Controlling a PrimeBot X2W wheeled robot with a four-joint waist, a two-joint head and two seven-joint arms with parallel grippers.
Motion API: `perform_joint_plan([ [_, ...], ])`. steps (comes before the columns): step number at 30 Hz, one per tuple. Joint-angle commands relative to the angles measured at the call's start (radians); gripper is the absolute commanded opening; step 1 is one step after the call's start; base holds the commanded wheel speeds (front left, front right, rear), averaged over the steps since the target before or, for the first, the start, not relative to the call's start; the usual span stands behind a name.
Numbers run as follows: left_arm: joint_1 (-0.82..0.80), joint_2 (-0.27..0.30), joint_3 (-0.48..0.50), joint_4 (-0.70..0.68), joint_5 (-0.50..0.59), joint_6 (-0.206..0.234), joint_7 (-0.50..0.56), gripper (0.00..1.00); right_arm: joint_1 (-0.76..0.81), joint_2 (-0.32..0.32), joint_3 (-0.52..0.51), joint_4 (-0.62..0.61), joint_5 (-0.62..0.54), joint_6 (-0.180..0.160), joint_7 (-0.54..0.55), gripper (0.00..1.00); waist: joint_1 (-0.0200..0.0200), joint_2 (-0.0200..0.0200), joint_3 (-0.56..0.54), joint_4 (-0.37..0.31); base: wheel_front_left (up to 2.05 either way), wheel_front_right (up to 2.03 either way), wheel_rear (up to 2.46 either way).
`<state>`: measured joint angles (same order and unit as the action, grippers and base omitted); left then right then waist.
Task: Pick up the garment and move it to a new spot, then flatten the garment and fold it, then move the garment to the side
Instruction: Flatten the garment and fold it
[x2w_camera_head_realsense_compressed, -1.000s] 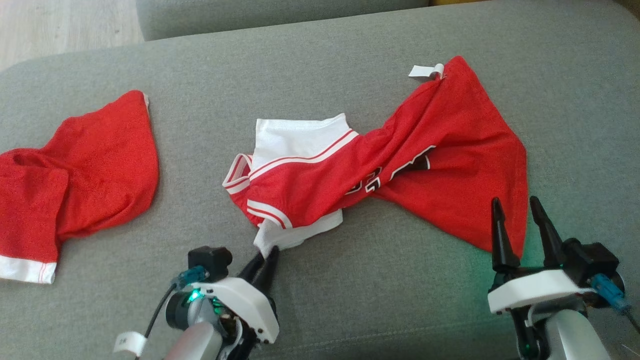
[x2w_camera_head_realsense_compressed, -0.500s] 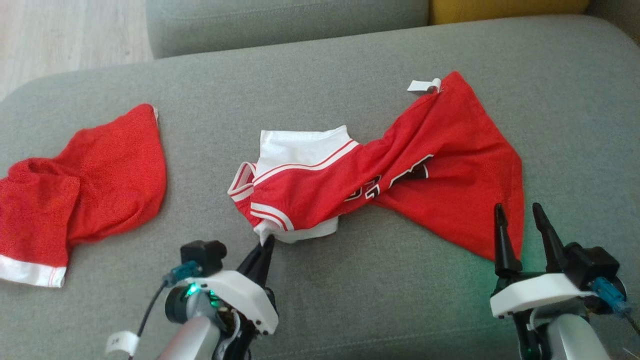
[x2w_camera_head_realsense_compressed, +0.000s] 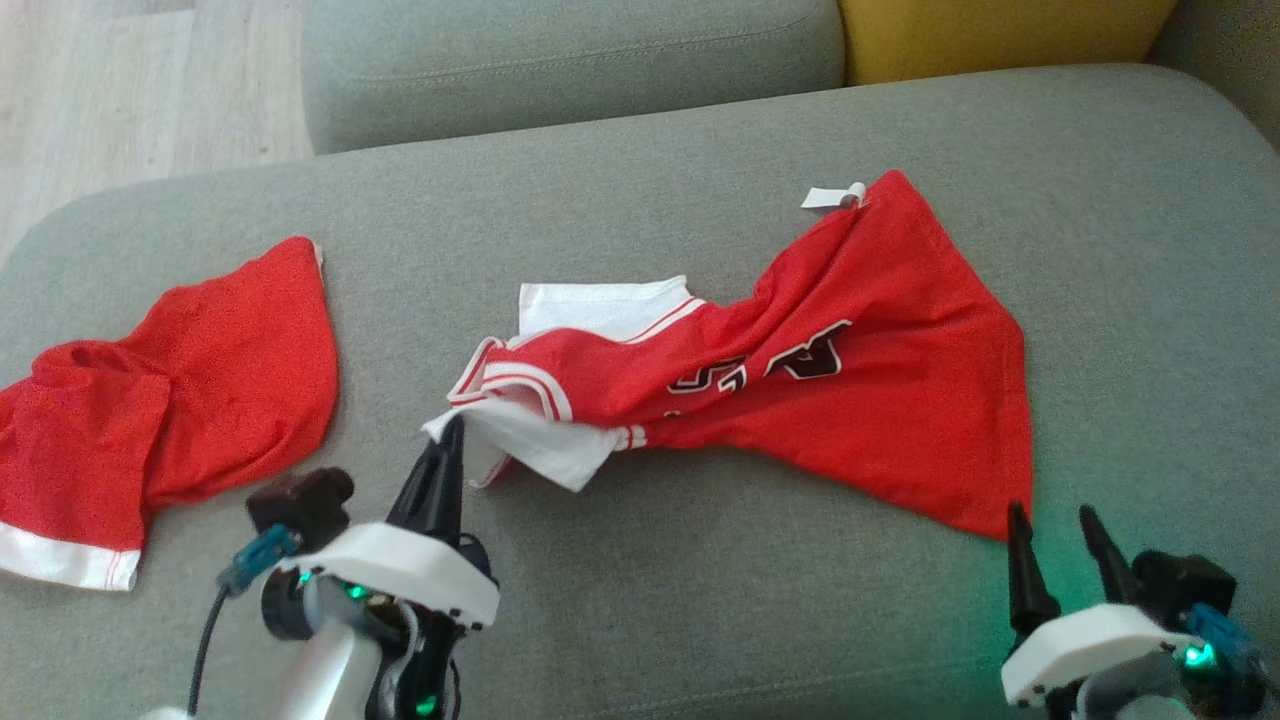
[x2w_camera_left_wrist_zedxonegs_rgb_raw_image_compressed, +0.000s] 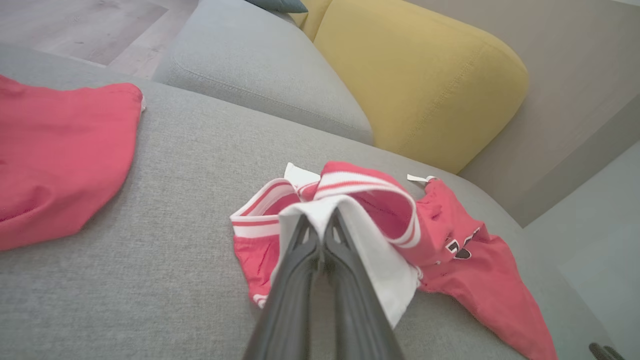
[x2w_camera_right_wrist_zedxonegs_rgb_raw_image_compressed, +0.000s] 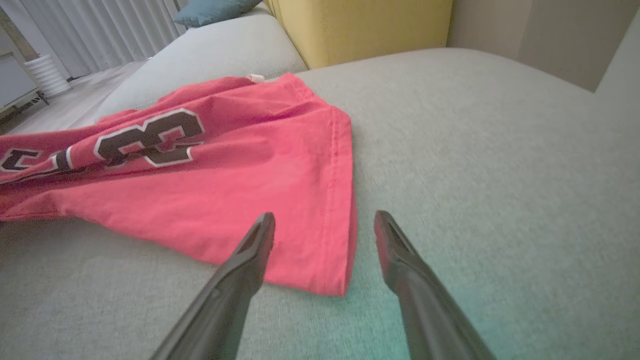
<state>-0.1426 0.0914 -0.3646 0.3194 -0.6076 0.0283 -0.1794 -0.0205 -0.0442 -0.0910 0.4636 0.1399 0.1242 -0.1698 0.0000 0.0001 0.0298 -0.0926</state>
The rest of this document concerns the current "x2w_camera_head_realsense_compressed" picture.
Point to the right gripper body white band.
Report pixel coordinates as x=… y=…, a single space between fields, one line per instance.
x=1080 y=650

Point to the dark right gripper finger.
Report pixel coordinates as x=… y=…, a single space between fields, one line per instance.
x=1115 y=580
x=1025 y=590

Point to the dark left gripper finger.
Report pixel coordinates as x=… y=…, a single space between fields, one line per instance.
x=435 y=490

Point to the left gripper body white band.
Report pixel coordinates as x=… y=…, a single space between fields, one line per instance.
x=400 y=570

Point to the red shorts with white hem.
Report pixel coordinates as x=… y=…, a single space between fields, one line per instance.
x=220 y=370

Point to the red jersey with white trim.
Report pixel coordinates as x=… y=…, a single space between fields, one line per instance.
x=880 y=330

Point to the grey sofa seat cushion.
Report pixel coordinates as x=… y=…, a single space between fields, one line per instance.
x=700 y=600

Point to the grey sofa back cushion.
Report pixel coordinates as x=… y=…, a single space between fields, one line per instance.
x=570 y=70
x=1230 y=50

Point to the yellow cushion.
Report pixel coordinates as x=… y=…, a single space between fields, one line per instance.
x=1000 y=35

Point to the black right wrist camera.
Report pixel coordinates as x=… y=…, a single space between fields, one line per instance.
x=1185 y=585

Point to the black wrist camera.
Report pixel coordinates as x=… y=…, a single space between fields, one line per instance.
x=300 y=505
x=1185 y=585

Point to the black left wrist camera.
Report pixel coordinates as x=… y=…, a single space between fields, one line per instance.
x=300 y=505

